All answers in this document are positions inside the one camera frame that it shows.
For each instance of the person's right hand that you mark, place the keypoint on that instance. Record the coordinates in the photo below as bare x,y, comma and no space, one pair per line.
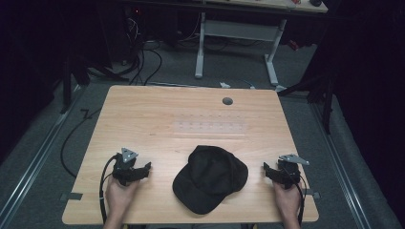
287,200

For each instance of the black tripod stand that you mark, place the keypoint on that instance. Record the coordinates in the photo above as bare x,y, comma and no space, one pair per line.
318,89

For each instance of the person's left hand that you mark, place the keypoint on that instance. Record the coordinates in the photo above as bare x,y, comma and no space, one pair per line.
119,197

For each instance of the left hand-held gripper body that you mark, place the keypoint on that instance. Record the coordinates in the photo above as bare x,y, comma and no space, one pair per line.
124,165

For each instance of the dark round table grommet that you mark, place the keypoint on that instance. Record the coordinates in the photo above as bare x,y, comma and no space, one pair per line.
227,101

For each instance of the white metal desk frame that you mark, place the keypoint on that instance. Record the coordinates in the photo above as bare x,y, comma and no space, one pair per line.
238,30

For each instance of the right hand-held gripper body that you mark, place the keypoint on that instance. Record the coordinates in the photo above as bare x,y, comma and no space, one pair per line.
289,170

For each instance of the grey tape piece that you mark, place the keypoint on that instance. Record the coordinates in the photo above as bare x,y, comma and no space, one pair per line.
71,196
313,194

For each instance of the black baseball cap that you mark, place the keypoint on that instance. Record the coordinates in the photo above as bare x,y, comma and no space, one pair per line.
210,178

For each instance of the white plug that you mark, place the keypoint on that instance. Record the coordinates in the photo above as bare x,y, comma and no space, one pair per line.
224,85

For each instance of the metal floor rail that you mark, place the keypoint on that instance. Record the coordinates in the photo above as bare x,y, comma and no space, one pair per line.
38,156
342,168

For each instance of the black computer mouse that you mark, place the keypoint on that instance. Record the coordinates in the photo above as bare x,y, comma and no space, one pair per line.
315,2

